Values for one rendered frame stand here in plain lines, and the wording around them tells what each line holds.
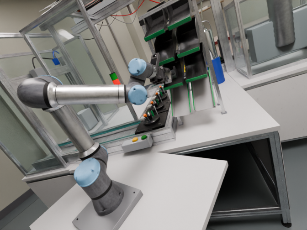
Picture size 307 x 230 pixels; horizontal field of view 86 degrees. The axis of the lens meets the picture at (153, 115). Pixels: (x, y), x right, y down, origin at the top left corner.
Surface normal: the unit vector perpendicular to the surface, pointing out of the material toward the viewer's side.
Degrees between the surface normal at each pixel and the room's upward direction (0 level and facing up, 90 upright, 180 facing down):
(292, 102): 90
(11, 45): 90
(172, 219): 0
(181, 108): 45
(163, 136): 90
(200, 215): 0
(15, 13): 90
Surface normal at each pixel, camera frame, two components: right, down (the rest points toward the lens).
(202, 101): -0.51, -0.27
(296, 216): -0.38, -0.86
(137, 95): 0.19, 0.32
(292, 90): -0.18, 0.43
